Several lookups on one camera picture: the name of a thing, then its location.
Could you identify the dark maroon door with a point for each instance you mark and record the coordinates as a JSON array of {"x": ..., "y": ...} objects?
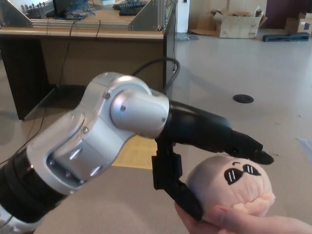
[{"x": 282, "y": 9}]

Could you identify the black flat device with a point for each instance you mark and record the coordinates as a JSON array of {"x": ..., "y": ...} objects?
[{"x": 129, "y": 12}]

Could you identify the flat brown cardboard sheet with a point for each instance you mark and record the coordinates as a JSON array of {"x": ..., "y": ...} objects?
[{"x": 202, "y": 23}]

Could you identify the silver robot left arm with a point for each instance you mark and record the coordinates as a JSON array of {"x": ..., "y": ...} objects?
[{"x": 92, "y": 136}]

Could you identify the aluminium profile frame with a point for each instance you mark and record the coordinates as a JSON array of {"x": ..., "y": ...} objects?
[{"x": 146, "y": 19}]

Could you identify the small plain cardboard box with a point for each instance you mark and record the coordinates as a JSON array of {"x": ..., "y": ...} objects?
[{"x": 292, "y": 26}]

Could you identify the black keyboard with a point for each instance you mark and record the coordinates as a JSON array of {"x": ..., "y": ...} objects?
[{"x": 129, "y": 5}]

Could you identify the large open cardboard box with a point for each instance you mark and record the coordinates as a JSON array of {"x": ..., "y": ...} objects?
[{"x": 237, "y": 28}]

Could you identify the dark bracket row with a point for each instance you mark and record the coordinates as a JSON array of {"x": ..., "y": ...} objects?
[{"x": 33, "y": 6}]

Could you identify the pink plush dumpling with sunglasses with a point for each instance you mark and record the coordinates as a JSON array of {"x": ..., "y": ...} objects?
[{"x": 219, "y": 182}]

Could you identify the black monitor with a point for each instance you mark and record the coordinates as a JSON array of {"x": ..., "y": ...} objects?
[{"x": 61, "y": 6}]

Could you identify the dark wooden desk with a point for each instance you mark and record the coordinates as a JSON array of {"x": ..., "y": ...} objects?
[{"x": 102, "y": 56}]

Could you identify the yellow paper sheet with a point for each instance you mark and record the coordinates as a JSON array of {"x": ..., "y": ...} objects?
[{"x": 141, "y": 153}]

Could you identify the cardboard box with label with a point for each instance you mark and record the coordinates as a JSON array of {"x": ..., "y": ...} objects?
[{"x": 306, "y": 25}]

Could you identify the white box with marker tag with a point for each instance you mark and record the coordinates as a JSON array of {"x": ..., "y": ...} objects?
[{"x": 107, "y": 2}]

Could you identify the black round floor cover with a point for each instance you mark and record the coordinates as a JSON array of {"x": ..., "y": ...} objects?
[{"x": 243, "y": 98}]

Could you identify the person's bare hand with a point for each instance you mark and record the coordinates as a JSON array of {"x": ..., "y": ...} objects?
[{"x": 243, "y": 225}]

